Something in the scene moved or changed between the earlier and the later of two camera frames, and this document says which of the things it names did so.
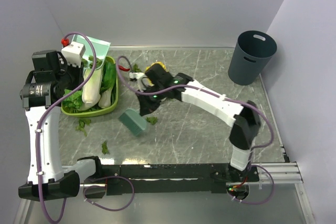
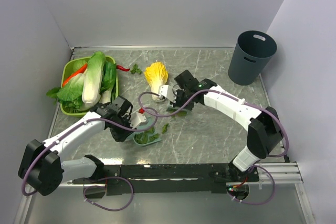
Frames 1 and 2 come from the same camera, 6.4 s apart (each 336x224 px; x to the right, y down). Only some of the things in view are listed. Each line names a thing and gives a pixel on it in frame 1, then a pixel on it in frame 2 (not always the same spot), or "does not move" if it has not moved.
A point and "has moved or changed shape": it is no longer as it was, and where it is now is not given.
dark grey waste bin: (253, 51) does not move
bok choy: (107, 85) does not move
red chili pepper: (122, 67) does not move
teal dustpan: (101, 48) → (146, 137)
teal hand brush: (133, 121) has moved or changed shape
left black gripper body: (70, 76) → (118, 132)
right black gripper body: (157, 87) → (181, 98)
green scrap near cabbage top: (136, 69) does not move
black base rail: (168, 179) does not move
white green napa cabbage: (91, 91) does not move
